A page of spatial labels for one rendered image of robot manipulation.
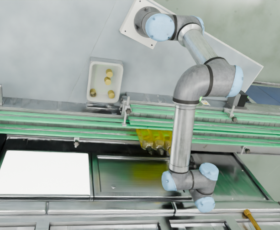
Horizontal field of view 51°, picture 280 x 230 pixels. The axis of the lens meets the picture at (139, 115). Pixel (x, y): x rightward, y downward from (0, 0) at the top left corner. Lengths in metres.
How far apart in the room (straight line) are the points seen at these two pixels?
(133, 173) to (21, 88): 0.75
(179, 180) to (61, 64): 0.89
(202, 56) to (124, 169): 0.70
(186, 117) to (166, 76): 0.71
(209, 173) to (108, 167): 0.57
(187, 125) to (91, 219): 0.56
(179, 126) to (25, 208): 0.69
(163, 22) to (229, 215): 0.93
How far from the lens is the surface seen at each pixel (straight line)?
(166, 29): 1.35
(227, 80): 1.07
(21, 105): 1.65
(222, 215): 1.49
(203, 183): 1.19
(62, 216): 1.30
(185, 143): 1.08
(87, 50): 1.62
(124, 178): 1.48
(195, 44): 1.26
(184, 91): 1.02
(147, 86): 1.73
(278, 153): 2.20
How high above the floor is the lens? 2.31
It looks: 60 degrees down
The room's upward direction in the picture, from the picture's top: 159 degrees clockwise
